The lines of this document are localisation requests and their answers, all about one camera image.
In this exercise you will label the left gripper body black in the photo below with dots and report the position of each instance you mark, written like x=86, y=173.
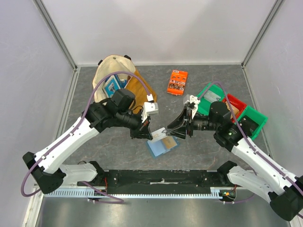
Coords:
x=135, y=132

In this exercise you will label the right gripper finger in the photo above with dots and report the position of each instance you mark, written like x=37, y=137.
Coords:
x=180, y=133
x=179, y=120

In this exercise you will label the black cards in bin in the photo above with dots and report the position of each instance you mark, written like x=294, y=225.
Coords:
x=248, y=125

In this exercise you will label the tan tote bag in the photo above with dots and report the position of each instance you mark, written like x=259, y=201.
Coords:
x=115, y=63

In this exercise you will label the gold card in holder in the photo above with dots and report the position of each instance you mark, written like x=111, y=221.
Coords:
x=169, y=142

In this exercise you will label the green bin far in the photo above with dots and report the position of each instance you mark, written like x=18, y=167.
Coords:
x=204, y=106

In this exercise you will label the slotted cable duct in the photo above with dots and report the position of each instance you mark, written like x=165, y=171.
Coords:
x=140, y=192

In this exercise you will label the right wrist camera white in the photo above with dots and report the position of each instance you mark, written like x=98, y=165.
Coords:
x=191, y=103

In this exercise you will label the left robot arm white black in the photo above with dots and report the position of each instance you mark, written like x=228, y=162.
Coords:
x=47, y=166

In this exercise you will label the blue card holder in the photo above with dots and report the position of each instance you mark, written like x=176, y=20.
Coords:
x=157, y=149

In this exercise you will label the silver white credit card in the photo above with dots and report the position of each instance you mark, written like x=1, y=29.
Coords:
x=159, y=134

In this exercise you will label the red bin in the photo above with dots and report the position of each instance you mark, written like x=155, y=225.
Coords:
x=237, y=103

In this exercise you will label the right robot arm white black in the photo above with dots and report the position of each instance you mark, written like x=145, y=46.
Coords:
x=282, y=189

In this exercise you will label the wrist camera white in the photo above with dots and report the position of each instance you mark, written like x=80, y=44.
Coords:
x=191, y=103
x=149, y=109

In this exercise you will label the silver cards in bin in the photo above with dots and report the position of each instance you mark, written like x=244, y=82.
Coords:
x=211, y=96

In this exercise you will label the right aluminium frame post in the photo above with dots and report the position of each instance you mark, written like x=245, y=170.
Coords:
x=262, y=31

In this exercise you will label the aluminium frame post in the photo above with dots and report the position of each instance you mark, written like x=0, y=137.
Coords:
x=262, y=31
x=55, y=32

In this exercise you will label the gold cards in bin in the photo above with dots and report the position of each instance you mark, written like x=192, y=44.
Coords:
x=232, y=108

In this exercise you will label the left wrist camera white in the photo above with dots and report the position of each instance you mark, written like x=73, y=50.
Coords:
x=149, y=109

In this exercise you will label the blue box in bag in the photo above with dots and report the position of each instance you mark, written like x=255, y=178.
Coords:
x=112, y=84

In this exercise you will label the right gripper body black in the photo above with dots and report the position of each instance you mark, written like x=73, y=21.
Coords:
x=188, y=125

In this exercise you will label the green bin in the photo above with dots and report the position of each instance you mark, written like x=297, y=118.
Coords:
x=204, y=106
x=255, y=118

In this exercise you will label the green bin near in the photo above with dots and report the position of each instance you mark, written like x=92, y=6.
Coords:
x=255, y=118

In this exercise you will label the left aluminium frame post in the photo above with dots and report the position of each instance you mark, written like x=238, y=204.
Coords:
x=55, y=32

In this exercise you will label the orange screw box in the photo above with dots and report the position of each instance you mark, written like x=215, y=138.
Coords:
x=177, y=82

